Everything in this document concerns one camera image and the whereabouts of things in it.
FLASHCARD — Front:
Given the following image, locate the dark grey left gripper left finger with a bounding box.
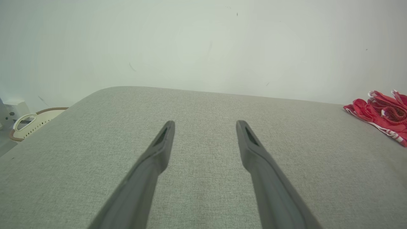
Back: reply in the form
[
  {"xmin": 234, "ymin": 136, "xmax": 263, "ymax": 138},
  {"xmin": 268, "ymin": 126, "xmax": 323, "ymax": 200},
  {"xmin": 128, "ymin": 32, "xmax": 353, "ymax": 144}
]
[{"xmin": 88, "ymin": 120, "xmax": 176, "ymax": 229}]

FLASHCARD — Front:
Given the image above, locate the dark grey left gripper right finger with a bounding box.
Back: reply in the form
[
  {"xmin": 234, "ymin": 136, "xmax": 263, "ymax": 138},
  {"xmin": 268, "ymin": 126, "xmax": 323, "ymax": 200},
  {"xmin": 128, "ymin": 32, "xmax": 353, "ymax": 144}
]
[{"xmin": 236, "ymin": 120, "xmax": 323, "ymax": 229}]

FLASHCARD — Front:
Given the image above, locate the red jersey with number 23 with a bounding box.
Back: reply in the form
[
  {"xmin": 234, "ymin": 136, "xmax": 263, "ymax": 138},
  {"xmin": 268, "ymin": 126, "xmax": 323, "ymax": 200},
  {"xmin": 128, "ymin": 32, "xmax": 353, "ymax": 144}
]
[{"xmin": 343, "ymin": 99, "xmax": 407, "ymax": 147}]

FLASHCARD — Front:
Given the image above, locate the cream perforated laundry basket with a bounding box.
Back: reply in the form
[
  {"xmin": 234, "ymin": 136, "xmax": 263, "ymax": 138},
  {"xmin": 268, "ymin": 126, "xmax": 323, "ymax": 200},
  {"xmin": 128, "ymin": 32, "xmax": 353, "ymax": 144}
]
[{"xmin": 10, "ymin": 107, "xmax": 69, "ymax": 142}]

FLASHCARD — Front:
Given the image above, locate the white wall box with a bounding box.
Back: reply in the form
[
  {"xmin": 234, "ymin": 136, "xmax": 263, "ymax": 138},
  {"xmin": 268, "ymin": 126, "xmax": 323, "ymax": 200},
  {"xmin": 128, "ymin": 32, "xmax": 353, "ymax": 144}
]
[{"xmin": 3, "ymin": 100, "xmax": 31, "ymax": 121}]

